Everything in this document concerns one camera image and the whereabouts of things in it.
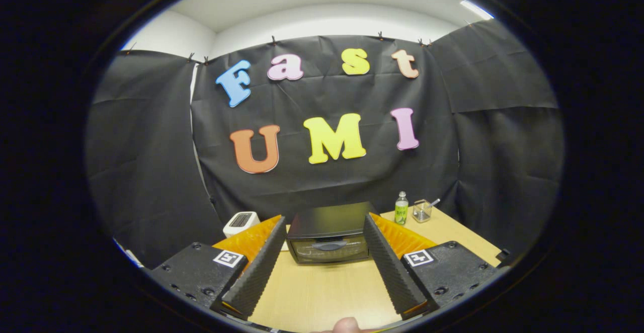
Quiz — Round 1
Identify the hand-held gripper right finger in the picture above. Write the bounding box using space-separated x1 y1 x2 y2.
363 213 506 320

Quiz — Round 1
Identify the black toaster oven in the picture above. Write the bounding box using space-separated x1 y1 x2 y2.
286 201 379 265

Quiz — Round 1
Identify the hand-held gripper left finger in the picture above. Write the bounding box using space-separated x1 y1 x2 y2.
142 216 287 321

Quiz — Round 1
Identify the white pop-up toaster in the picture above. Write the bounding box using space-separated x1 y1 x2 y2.
223 211 261 238

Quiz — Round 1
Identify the clear wire cutlery holder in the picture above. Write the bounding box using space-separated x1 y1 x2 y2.
413 200 433 223

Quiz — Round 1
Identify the green label drink bottle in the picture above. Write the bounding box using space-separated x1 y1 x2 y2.
394 191 409 225

